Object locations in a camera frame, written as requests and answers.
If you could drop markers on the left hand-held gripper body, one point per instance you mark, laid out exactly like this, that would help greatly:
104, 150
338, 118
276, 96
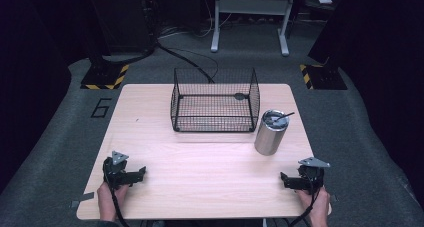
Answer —
115, 170

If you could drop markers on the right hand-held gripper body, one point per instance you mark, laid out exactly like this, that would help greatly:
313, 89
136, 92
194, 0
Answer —
311, 175

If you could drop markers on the steel tumbler cup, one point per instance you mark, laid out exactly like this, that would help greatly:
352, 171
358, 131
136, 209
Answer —
268, 135

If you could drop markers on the person's left hand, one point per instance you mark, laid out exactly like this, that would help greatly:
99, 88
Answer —
107, 200

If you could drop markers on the person's right hand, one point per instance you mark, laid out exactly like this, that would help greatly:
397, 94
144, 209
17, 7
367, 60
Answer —
318, 207

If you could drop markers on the grey tape piece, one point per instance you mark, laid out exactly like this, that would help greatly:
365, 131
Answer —
83, 197

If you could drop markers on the black drinking straw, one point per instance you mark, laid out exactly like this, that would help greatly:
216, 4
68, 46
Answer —
284, 116

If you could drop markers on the black stand base striped edge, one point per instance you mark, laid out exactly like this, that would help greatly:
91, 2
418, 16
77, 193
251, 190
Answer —
323, 77
103, 75

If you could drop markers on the dark curtain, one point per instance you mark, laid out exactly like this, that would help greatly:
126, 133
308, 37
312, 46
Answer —
383, 70

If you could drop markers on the white metal stand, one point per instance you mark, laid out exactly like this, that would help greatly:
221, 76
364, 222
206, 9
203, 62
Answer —
250, 10

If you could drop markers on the small white box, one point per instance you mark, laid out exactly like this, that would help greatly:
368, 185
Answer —
325, 1

